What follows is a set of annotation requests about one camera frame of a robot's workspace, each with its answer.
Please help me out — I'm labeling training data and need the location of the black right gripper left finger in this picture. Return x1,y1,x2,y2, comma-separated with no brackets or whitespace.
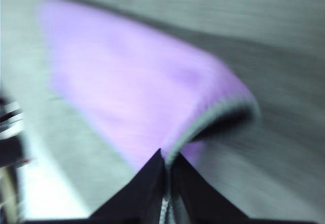
83,148,166,224

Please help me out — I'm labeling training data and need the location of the purple towel with grey hem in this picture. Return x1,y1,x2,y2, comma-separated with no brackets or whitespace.
37,0,261,224

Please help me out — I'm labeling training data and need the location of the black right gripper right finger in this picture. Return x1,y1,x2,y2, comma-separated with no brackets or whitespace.
168,152,252,224

